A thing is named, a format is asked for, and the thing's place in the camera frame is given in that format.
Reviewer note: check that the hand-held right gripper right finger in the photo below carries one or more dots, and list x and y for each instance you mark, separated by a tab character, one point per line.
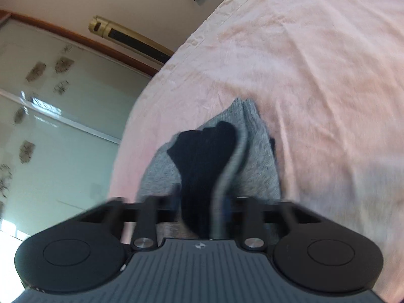
252	214

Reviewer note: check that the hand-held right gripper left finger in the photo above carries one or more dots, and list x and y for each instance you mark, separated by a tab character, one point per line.
146	214

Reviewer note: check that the grey sweater with navy sleeves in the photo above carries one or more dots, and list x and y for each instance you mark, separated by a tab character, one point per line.
255	151

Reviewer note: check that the white glass wardrobe door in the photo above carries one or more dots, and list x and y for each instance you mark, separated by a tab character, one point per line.
63	126

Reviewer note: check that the pink bed sheet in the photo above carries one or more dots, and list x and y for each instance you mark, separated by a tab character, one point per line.
284	53

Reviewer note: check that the gold tower fan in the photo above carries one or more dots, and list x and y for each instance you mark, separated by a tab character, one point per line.
132	39

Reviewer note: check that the brown wooden door frame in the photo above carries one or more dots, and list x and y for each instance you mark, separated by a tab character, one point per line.
79	38

